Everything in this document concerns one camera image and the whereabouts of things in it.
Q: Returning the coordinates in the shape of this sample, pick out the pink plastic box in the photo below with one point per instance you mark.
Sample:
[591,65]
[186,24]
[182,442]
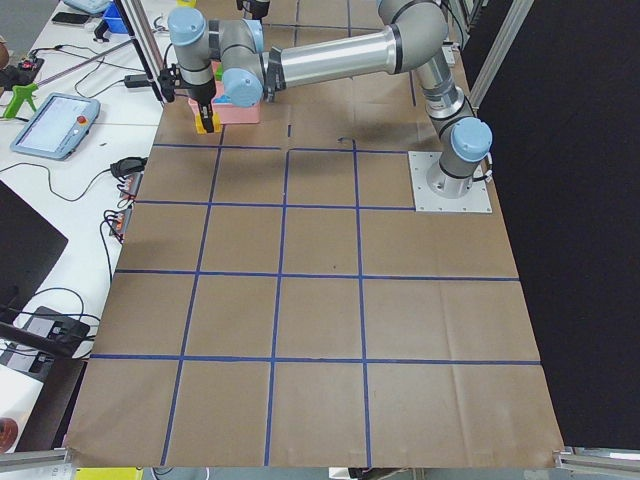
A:
[240,112]

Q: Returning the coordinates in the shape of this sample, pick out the green glue gun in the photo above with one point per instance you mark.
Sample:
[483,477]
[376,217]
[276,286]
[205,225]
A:
[21,94]

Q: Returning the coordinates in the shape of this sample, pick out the aluminium frame post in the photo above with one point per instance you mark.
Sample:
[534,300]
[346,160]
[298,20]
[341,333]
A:
[140,32]

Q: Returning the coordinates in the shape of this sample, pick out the blue plastic bin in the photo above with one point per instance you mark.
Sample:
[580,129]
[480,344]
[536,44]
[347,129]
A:
[114,20]

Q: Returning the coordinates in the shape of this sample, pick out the teach pendant tablet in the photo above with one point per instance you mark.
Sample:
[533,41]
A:
[58,127]

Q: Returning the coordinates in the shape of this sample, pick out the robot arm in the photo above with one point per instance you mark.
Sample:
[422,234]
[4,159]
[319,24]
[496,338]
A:
[410,41]
[257,9]

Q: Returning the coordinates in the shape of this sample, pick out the blue toy block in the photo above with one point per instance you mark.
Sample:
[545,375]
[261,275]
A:
[223,100]

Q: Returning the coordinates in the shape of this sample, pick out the yellow toy block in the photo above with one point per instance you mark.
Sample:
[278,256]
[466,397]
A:
[208,125]

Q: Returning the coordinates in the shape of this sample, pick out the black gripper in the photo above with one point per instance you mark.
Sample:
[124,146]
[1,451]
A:
[202,93]

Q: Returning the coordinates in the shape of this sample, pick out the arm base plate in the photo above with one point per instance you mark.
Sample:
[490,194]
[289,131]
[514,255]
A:
[436,192]

